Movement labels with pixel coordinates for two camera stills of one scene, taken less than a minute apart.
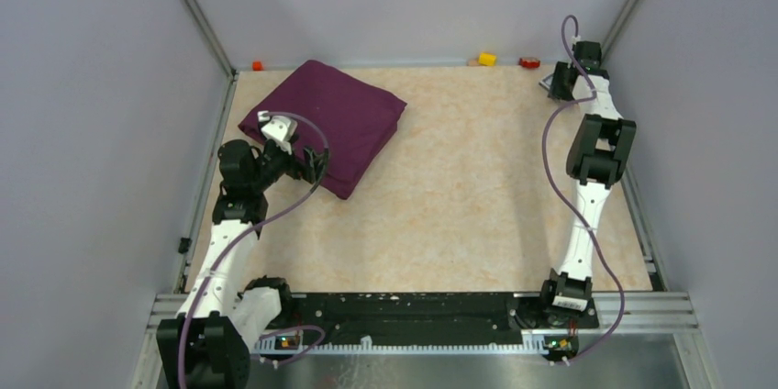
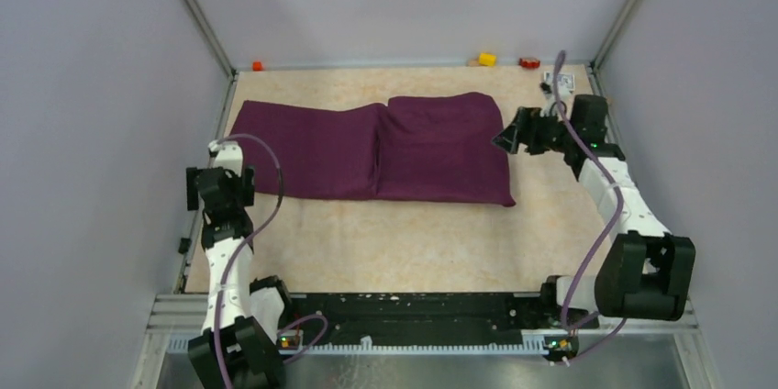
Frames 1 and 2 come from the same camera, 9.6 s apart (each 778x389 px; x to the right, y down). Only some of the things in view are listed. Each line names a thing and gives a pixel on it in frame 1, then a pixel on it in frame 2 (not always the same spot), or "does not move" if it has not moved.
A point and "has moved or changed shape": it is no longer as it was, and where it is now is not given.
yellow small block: (487, 59) does not move
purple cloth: (347, 128) has moved or changed shape
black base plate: (317, 318) does not move
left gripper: (296, 168) → (243, 183)
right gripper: (557, 92) → (524, 129)
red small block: (529, 63) does not move
